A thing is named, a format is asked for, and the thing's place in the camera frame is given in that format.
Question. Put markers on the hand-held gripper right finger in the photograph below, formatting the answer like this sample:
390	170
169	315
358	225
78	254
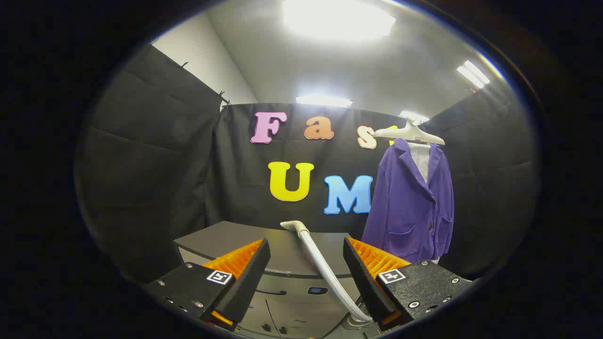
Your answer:
362	282

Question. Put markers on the white garment steamer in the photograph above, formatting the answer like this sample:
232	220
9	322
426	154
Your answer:
320	261

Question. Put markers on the large ceiling light panel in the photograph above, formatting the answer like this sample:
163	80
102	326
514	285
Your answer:
337	19

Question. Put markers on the white plastic clothes hanger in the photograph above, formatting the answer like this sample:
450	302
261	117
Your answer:
414	134

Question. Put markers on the white cloth panel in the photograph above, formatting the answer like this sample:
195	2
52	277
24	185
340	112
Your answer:
422	160

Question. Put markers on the double strip ceiling light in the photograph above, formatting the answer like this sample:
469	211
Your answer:
473	74

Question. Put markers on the grey cabinet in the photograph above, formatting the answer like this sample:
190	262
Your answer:
235	240

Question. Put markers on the black backdrop cloth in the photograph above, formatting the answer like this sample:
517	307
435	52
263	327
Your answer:
155	165

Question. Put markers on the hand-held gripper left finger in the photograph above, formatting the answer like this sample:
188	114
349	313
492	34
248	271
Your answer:
249	278

